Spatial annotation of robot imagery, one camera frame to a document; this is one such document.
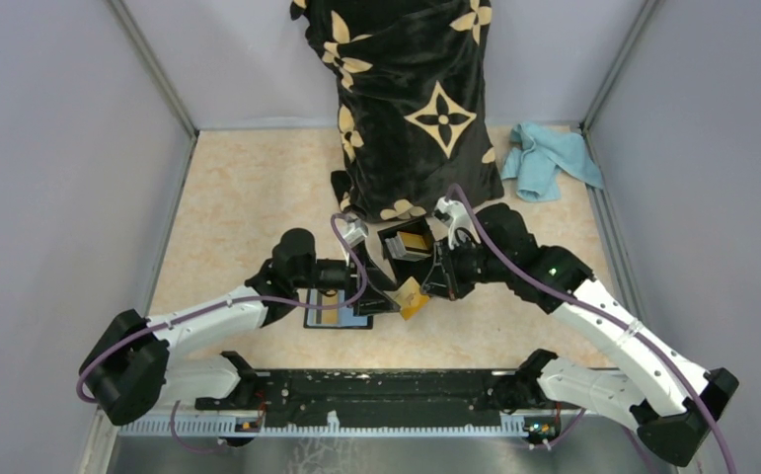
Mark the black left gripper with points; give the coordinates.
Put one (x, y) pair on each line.
(375, 299)

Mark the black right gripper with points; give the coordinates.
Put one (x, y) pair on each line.
(440, 278)

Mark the gold credit card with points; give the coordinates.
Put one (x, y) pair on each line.
(409, 298)
(329, 317)

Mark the light blue cloth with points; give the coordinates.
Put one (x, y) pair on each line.
(539, 154)

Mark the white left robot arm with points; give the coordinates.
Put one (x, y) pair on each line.
(139, 364)

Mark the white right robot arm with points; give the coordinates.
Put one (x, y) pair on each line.
(671, 403)

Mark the black plastic card box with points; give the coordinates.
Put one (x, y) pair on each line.
(403, 269)

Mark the black floral plush blanket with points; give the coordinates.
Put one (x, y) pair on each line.
(411, 113)

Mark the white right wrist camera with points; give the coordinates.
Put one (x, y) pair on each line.
(457, 219)

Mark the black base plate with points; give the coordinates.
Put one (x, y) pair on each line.
(392, 400)

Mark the aluminium frame rail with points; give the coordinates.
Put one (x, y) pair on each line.
(191, 422)

